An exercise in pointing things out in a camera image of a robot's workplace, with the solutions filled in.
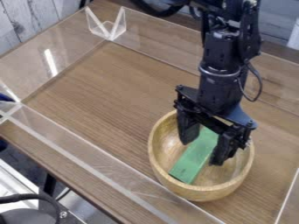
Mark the clear acrylic tray enclosure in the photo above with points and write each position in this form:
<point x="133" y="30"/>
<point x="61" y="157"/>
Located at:
<point x="92" y="118"/>

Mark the green rectangular block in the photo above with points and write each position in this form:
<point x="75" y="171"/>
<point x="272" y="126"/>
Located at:
<point x="194" y="158"/>

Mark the black metal bracket with screw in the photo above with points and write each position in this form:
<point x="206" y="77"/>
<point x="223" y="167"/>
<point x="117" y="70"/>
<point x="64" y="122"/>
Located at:
<point x="56" y="210"/>

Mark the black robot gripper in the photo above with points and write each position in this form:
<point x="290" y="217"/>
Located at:
<point x="212" y="106"/>

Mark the light wooden bowl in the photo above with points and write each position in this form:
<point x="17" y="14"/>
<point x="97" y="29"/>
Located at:
<point x="200" y="175"/>

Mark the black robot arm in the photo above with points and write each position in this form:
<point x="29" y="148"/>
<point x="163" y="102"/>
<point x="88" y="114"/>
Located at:
<point x="231" y="43"/>

